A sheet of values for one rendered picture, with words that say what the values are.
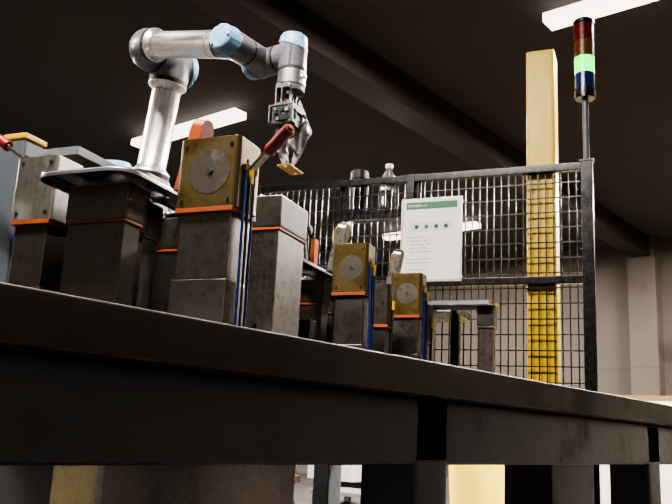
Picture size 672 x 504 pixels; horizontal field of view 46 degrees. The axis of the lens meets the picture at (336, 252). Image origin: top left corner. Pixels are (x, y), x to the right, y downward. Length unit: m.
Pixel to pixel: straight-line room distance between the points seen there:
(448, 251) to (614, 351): 6.83
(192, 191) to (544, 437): 0.67
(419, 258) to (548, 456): 1.61
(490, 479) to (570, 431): 3.33
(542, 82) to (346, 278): 1.40
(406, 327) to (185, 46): 0.96
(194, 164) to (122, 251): 0.18
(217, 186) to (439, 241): 1.67
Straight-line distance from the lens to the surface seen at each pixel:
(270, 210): 1.44
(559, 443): 1.35
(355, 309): 1.82
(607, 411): 1.43
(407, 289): 2.15
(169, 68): 2.45
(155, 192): 1.39
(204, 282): 1.22
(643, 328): 9.25
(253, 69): 2.19
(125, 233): 1.30
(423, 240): 2.84
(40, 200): 1.46
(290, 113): 2.05
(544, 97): 2.96
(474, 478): 4.71
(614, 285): 9.64
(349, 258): 1.84
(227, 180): 1.24
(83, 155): 1.74
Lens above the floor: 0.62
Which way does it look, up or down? 13 degrees up
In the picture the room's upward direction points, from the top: 3 degrees clockwise
